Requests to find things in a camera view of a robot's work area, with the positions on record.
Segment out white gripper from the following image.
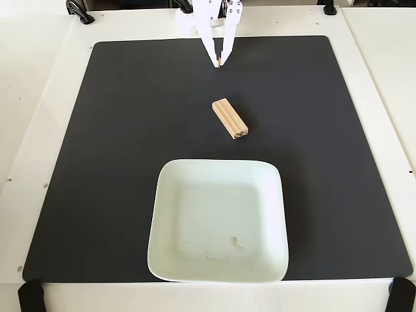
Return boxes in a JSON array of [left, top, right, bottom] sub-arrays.
[[191, 0, 244, 68]]

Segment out wooden block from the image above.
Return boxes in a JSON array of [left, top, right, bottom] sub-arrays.
[[211, 97, 250, 140]]

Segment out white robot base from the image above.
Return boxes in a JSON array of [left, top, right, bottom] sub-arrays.
[[175, 9, 200, 36]]

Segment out white square plate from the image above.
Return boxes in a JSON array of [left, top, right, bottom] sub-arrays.
[[147, 159, 289, 283]]

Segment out black table clamp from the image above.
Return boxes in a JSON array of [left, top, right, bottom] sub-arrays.
[[66, 0, 96, 25], [174, 0, 194, 14], [388, 278, 416, 312], [18, 279, 45, 312], [320, 0, 339, 16]]

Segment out black mat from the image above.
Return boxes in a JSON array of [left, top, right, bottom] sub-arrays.
[[21, 35, 413, 283]]

